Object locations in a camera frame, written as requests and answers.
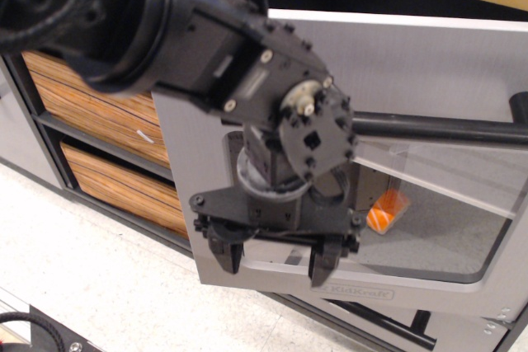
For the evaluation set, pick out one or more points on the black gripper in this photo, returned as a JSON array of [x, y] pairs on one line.
[[228, 217]]

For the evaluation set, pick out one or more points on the lower wood pattern bin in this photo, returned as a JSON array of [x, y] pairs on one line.
[[126, 188]]

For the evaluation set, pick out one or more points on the upper wood pattern bin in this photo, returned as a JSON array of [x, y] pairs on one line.
[[131, 123]]

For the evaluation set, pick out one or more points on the wood pattern bin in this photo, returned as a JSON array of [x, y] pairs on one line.
[[126, 188], [131, 123]]

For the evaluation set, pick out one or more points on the black oven door handle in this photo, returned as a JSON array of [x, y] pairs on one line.
[[445, 130]]

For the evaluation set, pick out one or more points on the grey bottom drawer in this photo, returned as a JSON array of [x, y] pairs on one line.
[[452, 332]]

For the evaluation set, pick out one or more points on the grey toy oven door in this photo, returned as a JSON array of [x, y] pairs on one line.
[[444, 255]]

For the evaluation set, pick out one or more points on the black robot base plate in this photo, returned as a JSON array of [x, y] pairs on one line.
[[72, 341]]

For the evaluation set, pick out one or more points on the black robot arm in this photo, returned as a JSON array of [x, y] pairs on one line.
[[228, 58]]

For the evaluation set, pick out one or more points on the dark grey shelf frame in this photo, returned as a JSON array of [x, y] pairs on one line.
[[50, 132]]

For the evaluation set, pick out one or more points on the black drawer handle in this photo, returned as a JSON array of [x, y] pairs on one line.
[[415, 333]]

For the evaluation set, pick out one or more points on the clear oven shelf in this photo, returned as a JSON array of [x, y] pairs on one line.
[[492, 179]]

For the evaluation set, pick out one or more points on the orange salmon sushi toy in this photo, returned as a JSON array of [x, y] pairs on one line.
[[387, 210]]

